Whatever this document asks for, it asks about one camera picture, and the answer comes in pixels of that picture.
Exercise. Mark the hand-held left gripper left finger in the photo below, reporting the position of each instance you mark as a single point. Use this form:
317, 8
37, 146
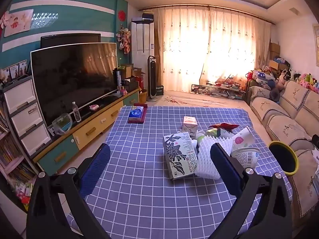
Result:
96, 164

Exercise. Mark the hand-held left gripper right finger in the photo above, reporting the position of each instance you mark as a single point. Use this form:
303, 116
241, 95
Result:
224, 169

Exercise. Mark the white foam fruit net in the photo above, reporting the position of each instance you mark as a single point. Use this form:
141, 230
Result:
204, 159

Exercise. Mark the white yogurt cup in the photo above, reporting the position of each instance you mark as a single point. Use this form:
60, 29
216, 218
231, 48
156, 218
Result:
245, 156

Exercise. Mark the small white bottle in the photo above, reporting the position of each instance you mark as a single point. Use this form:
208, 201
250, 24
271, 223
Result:
200, 135

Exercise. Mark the red snack wrapper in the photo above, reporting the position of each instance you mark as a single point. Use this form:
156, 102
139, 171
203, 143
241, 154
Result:
224, 126

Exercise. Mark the floral print carton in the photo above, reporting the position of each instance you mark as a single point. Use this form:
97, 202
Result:
178, 159

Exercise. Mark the small pink carton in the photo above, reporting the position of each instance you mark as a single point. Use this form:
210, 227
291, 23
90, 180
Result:
190, 125

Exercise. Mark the black trash bin yellow rim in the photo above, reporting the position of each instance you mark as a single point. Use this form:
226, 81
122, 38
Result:
281, 159

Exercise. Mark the teal yellow television cabinet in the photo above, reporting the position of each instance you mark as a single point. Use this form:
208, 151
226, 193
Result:
94, 127

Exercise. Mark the blue checked tablecloth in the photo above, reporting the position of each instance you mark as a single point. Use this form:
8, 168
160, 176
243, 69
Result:
139, 191

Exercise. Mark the clear glass bowl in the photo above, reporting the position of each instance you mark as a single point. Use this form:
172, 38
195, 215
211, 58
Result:
62, 124

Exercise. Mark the clear water bottle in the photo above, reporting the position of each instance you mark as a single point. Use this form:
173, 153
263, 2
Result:
76, 114

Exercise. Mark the small pink container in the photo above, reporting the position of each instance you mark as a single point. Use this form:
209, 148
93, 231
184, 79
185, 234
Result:
94, 107

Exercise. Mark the blue tissue pack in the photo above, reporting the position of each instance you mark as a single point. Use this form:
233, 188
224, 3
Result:
136, 113

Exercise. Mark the dark red flat box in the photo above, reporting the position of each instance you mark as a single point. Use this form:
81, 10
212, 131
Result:
144, 116

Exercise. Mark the beige sofa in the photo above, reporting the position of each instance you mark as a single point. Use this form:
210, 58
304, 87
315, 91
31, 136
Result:
281, 127

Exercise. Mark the floral floor mattress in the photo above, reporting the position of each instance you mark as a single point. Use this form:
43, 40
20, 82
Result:
187, 100

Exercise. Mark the long mirror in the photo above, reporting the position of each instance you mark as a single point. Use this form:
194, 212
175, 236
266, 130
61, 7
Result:
206, 89

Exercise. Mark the wicker basket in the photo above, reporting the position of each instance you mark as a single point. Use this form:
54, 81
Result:
143, 97

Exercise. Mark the white plastic drawer unit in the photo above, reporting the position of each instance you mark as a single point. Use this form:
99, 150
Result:
25, 119

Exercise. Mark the row of colourful books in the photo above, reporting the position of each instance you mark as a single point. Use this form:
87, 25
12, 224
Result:
10, 154

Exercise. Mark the large curved television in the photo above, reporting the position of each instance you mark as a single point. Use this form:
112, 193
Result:
74, 79

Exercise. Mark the dark grey neck pillow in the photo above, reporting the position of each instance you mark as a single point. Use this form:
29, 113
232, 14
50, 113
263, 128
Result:
274, 95

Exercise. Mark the open cardboard box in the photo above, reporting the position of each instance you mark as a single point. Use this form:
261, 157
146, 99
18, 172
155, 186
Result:
125, 72

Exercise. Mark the small black box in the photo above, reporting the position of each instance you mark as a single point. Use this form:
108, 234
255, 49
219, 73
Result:
159, 90

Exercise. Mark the blue star print bag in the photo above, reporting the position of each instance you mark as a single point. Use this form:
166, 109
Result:
263, 76

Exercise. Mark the black tower fan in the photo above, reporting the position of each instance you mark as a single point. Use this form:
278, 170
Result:
152, 77

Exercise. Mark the pink plush toy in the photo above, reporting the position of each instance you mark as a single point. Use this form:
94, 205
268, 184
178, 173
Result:
280, 81

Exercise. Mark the brown cardboard box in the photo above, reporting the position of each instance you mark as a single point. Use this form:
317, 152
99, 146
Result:
274, 56
274, 65
274, 47

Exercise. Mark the cream embroidered curtain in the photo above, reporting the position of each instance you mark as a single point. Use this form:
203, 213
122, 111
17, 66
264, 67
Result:
189, 54

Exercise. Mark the row of plush toys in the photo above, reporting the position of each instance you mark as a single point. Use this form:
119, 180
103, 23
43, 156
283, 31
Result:
302, 78

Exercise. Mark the framed photo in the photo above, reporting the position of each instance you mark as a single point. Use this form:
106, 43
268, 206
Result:
18, 69

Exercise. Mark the white standing air conditioner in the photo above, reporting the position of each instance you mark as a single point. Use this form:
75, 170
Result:
142, 42

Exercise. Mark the wooden curtain rod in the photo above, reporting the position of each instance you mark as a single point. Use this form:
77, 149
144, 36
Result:
209, 6

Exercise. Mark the flower wall hanging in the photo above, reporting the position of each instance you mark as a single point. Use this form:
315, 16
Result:
123, 39

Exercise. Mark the red round wall decoration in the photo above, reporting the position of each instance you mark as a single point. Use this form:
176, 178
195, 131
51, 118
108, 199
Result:
121, 15

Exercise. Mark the framed wall picture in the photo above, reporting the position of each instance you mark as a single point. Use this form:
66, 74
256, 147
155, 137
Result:
316, 44

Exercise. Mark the wall poster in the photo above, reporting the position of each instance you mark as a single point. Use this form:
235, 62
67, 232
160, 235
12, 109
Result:
17, 22

